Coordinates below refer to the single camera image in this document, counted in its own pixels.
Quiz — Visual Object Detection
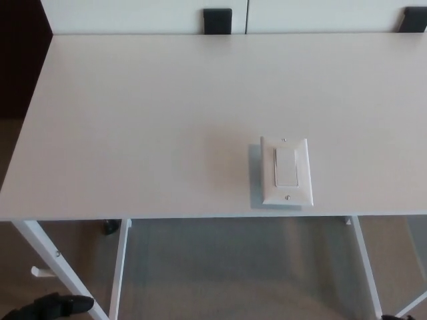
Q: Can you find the white peg on table leg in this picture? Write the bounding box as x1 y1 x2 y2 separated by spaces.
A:
30 265 55 279

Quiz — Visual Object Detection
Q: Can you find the white metal table leg frame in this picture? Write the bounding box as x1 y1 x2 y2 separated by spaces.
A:
11 219 133 320
344 215 427 320

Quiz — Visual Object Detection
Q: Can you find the black bracket clip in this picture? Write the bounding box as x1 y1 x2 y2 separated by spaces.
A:
402 7 427 33
203 7 233 35

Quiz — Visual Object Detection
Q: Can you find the white rocker light switch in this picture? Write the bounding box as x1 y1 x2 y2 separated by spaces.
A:
260 135 316 209

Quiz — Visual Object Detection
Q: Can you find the dark brown panel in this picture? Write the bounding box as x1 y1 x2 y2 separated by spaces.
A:
0 0 55 119

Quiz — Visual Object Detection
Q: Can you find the small black floor object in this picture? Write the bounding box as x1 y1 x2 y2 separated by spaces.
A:
102 218 119 236

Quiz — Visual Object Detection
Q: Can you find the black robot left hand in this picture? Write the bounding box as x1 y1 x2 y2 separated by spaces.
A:
0 292 95 320

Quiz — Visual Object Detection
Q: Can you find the white low cabinet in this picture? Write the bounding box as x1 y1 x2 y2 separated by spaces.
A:
39 0 427 35

